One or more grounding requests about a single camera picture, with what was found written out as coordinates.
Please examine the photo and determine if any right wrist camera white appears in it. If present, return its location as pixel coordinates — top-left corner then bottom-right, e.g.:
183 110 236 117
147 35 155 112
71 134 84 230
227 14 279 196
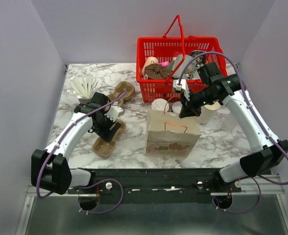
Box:
173 79 190 101

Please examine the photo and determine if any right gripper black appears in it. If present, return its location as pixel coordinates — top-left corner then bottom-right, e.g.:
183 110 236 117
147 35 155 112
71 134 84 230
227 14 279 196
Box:
179 87 218 118

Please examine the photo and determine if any stack of white lids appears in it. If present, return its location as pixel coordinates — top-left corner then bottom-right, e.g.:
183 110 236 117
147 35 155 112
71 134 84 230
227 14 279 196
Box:
172 101 182 115

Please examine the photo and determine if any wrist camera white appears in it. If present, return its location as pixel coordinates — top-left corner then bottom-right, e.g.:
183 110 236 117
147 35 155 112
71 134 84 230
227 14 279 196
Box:
173 79 190 101
105 105 124 122

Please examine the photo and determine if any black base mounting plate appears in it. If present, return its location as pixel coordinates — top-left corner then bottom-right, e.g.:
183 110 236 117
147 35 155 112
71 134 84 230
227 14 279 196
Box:
68 168 242 204

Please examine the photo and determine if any beige cup in basket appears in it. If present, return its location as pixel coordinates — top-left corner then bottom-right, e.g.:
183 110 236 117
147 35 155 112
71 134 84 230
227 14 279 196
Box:
142 56 159 76

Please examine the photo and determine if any grey printed cup in basket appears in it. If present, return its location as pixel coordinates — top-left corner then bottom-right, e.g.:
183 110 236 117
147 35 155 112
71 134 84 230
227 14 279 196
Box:
170 54 198 80

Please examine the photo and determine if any stack of white paper cups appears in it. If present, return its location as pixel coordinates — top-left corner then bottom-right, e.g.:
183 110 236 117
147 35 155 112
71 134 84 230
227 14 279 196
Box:
197 101 221 125

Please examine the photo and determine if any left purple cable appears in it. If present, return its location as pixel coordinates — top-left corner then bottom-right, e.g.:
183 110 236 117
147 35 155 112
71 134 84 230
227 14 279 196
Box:
36 89 128 215

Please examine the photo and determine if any purple cable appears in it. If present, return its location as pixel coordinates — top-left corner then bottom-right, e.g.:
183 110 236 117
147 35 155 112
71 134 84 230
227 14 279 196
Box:
178 51 288 214
36 89 128 215

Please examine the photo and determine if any brown fabric scrunchie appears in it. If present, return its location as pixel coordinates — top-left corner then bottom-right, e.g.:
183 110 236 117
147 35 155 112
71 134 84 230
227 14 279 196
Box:
144 64 168 80

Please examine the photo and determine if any clear plastic water bottle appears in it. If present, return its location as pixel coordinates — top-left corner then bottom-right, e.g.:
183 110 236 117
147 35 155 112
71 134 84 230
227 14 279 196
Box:
222 112 238 132

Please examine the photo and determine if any black printed cup in basket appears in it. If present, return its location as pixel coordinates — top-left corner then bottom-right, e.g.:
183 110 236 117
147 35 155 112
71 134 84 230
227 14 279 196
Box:
189 50 206 68

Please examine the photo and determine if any grey felt straw holder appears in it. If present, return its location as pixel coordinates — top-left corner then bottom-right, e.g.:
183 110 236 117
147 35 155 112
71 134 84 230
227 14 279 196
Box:
78 98 92 104

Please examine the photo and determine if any aluminium rail frame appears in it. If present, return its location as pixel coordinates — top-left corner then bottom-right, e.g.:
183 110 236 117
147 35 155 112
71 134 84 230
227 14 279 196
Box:
16 184 288 235

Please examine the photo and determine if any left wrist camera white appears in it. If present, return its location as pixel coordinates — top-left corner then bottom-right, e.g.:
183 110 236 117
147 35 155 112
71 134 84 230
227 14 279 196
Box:
105 105 124 122

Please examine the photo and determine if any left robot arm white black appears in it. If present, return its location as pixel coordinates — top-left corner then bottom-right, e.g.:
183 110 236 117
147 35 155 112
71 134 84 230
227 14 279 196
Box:
31 91 126 199

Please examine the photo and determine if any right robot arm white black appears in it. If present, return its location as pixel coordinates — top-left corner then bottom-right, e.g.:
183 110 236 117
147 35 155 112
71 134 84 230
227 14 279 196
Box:
173 62 288 192

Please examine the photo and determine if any single white paper cup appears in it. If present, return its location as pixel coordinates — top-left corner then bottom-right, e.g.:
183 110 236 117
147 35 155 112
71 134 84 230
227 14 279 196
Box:
151 98 170 113

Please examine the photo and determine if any brown cardboard cup carrier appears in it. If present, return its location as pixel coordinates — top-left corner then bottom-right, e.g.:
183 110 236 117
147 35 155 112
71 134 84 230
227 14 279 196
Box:
108 81 135 107
92 119 126 157

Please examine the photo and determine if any red plastic shopping basket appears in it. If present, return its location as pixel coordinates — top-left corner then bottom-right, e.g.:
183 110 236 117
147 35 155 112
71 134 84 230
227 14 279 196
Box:
135 14 229 104

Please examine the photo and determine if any white paper takeout bag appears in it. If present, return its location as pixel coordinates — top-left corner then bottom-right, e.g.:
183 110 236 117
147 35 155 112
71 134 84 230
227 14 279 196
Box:
145 108 201 158

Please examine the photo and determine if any pink item in basket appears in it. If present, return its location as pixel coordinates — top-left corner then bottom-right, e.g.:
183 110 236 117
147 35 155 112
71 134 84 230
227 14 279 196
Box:
159 61 170 67

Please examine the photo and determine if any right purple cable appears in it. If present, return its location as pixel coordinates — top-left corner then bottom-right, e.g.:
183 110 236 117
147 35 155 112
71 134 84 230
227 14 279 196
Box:
178 51 288 214

